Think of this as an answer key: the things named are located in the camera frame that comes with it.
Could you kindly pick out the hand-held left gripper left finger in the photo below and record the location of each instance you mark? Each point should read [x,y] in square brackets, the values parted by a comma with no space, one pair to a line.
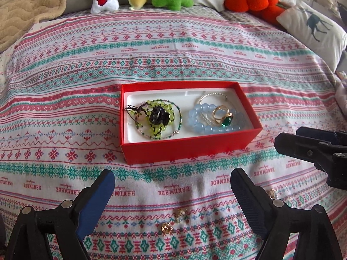
[95,203]

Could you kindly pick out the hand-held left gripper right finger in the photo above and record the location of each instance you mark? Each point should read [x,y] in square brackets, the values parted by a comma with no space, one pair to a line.
[246,197]

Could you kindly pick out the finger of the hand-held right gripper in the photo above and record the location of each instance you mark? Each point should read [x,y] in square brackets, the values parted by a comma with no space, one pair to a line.
[298,143]
[314,133]

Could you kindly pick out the red cardboard box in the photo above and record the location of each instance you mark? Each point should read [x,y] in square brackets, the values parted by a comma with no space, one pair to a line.
[189,149]

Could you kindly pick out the black flower ornament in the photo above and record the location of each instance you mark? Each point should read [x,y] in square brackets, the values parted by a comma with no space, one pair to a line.
[160,116]

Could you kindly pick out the small pearl gold earring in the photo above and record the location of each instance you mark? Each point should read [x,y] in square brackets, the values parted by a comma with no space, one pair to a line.
[181,212]
[271,193]

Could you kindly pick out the lilac cloth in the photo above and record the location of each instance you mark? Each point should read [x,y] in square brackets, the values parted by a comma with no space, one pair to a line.
[342,89]

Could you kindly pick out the round gold earring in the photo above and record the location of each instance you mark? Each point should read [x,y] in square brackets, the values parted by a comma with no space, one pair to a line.
[166,227]

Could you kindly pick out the patterned knit bedspread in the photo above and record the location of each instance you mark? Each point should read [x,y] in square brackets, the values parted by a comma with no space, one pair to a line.
[81,86]

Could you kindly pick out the white deer print pillow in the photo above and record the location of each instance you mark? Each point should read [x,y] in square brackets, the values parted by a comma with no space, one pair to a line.
[295,16]

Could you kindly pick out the orange pumpkin plush toy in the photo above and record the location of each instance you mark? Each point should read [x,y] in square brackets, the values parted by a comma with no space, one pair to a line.
[252,0]

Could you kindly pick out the beige quilted blanket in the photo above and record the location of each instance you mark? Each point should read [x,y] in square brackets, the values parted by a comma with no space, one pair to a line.
[27,5]

